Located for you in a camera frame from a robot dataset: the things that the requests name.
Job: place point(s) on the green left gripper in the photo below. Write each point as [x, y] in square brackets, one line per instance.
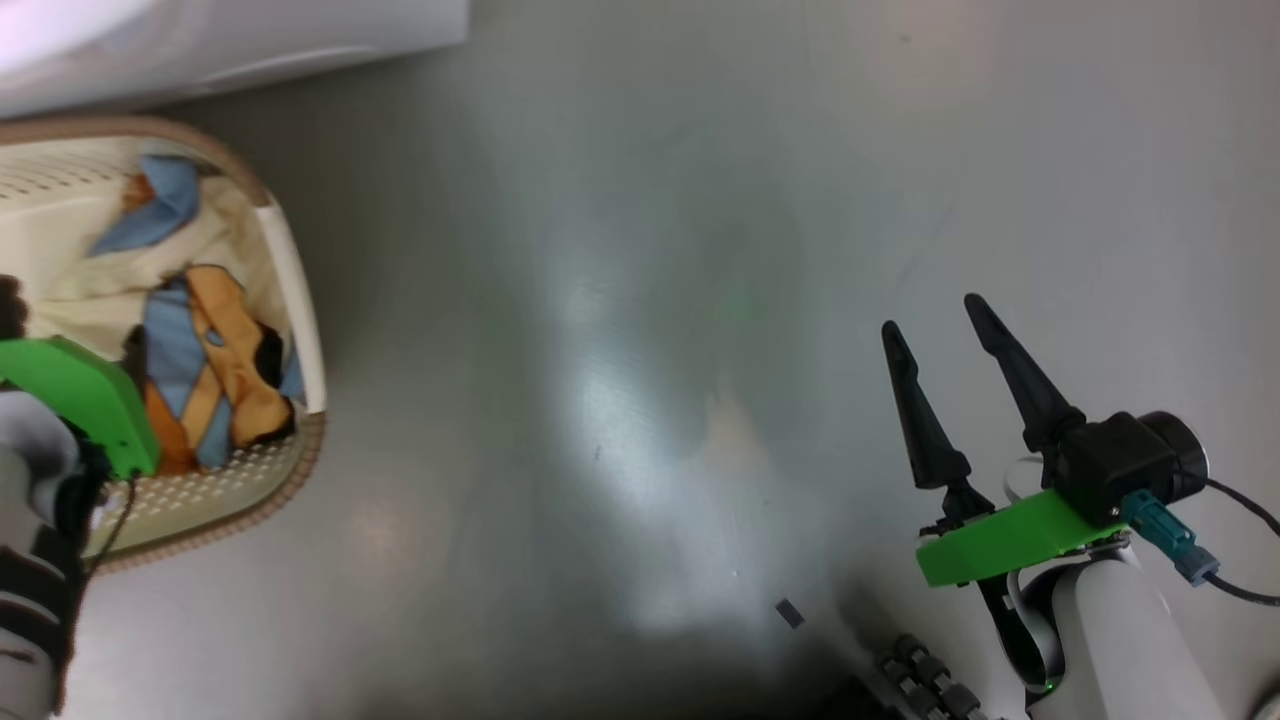
[80, 390]

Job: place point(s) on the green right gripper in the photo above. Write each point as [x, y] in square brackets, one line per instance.
[1000, 540]

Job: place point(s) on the cream blue orange patterned garment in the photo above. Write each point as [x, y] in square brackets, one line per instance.
[220, 350]

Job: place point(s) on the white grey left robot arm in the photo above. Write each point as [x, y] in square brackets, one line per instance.
[30, 620]

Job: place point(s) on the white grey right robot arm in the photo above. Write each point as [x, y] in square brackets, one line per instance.
[1120, 640]

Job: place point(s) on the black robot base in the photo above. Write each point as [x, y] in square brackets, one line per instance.
[930, 685]

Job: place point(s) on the white front-load washing machine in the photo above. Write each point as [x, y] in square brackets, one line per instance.
[200, 40]

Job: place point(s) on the cream perforated laundry basket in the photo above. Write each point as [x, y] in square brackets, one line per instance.
[290, 300]

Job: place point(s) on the small dark floor scrap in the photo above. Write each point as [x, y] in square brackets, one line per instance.
[790, 613]

